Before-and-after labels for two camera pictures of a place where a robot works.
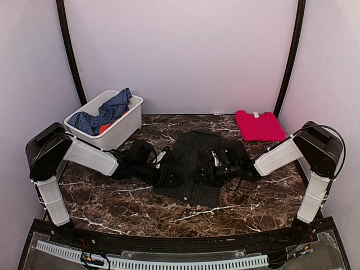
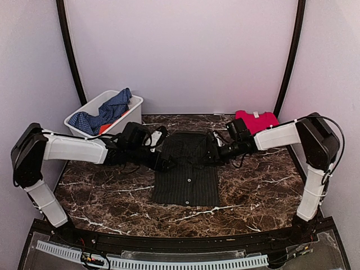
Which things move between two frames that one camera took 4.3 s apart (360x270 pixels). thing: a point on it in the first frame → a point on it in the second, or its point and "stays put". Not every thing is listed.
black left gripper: [158, 178] → [154, 165]
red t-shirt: [259, 126] stays put
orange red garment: [104, 126] stays put
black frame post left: [61, 14] stays put
